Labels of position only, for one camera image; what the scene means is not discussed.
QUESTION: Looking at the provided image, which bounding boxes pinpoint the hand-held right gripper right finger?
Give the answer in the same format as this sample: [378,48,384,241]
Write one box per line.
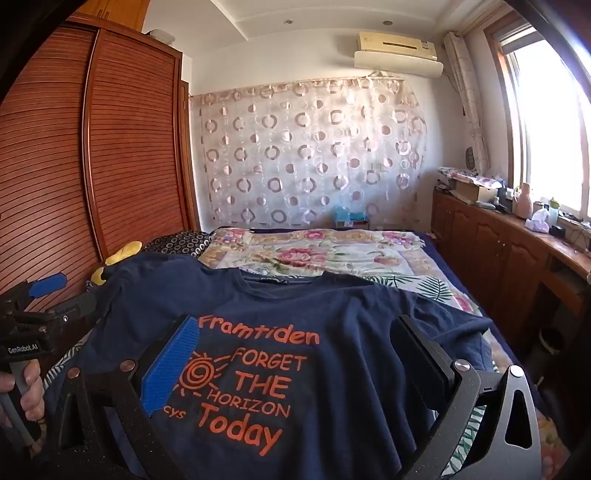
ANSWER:
[390,315,541,480]

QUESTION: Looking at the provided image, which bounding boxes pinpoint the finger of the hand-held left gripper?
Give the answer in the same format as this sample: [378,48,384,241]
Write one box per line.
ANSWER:
[0,273,68,315]
[48,292,99,326]

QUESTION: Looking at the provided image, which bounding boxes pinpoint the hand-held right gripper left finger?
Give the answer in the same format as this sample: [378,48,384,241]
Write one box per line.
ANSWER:
[41,315,200,480]

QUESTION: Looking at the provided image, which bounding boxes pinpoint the navy printed t-shirt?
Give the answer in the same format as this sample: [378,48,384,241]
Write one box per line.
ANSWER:
[44,253,497,480]

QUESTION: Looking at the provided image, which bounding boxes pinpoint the person's left hand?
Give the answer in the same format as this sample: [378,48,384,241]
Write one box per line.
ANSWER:
[0,360,47,428]

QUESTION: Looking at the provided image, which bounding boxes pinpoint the yellow plush toy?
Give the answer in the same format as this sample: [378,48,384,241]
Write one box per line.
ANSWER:
[91,241,141,284]

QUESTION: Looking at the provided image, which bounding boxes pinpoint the black trash bin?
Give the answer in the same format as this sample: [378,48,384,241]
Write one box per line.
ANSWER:
[526,325,566,370]

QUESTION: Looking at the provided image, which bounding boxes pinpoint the black patterned pillow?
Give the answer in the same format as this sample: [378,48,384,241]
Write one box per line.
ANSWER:
[139,230,213,259]

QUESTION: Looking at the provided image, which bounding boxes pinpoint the wooden cabinet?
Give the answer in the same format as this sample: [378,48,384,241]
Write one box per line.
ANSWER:
[431,189,591,365]

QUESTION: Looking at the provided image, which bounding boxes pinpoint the blue tissue box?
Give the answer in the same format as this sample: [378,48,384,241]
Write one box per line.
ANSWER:
[333,205,370,227]

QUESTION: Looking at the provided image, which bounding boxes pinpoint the floral blanket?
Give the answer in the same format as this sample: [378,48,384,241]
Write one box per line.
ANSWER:
[44,226,573,480]

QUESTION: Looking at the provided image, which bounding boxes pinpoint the wooden slatted wardrobe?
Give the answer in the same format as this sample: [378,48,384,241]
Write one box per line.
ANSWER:
[0,11,201,324]

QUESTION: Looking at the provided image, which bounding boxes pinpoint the cardboard box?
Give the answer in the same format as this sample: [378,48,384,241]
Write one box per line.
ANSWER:
[450,178,502,204]

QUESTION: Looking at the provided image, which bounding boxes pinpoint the pink jug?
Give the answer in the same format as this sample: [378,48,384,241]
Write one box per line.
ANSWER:
[513,182,532,220]

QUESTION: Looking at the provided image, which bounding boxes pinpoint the circle patterned sheer curtain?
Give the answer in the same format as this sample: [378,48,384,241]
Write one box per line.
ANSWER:
[189,74,428,229]

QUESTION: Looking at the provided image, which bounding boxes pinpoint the window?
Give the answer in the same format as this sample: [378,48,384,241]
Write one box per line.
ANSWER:
[489,9,591,217]

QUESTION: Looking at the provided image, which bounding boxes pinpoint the white patterned window curtain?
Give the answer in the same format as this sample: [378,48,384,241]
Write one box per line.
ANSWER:
[443,31,492,174]

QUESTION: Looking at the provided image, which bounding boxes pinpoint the white air conditioner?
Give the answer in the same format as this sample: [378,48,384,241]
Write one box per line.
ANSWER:
[353,31,445,77]

